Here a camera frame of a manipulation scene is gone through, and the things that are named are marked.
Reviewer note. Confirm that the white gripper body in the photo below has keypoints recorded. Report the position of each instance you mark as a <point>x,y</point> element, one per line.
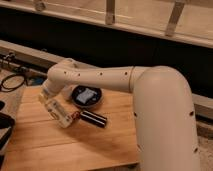
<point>56,110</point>

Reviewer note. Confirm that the dark bottle with red neck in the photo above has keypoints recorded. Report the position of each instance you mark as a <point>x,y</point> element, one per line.
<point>90,117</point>

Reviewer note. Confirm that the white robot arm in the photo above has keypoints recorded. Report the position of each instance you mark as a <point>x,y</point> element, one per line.
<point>162,103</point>

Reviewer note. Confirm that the light blue sponge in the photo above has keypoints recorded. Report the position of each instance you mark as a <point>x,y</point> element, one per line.
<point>85,96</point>

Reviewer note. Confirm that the wooden board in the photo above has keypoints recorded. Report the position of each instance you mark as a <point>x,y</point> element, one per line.
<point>38,143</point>

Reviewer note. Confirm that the black round bowl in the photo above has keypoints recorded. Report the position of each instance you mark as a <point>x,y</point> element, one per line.
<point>94,100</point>

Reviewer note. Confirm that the black object at left edge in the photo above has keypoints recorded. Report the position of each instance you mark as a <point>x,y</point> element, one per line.
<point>6,127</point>

